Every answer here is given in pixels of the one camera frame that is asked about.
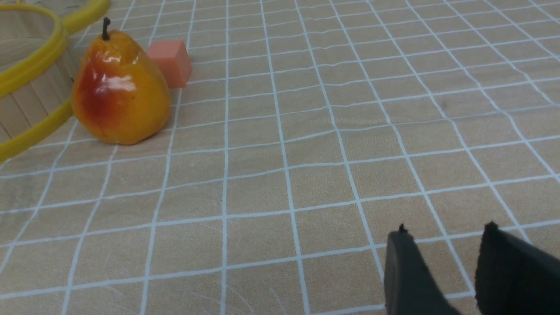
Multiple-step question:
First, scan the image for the bamboo steamer lid yellow rim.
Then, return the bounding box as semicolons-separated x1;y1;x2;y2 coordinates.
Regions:
17;0;110;35

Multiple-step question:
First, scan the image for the bamboo steamer tray yellow rim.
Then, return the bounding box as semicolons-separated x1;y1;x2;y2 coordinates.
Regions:
0;3;80;161

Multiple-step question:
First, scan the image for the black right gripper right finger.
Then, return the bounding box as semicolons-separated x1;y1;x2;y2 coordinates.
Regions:
475;222;560;315

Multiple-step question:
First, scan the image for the checkered tan tablecloth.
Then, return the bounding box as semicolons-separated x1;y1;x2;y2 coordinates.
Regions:
1;0;559;315

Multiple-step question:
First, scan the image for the orange yellow toy pear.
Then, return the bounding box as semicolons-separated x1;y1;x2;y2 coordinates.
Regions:
72;17;172;145

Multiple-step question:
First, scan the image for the orange foam cube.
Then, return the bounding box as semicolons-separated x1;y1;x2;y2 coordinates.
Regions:
147;40;193;88

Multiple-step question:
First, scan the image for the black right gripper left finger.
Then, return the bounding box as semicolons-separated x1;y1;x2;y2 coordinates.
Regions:
384;224;459;315

